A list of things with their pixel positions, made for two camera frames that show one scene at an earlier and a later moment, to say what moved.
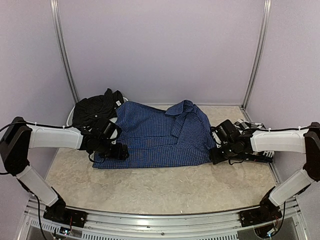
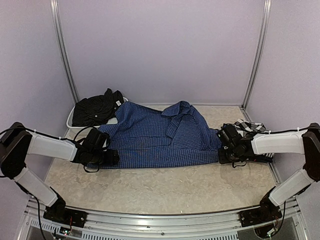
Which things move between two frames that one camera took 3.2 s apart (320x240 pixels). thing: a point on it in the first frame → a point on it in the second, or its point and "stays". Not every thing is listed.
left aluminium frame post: [55, 9] stays
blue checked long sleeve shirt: [179, 136] stays
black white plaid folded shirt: [266, 156] stays
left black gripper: [120, 154] → [112, 158]
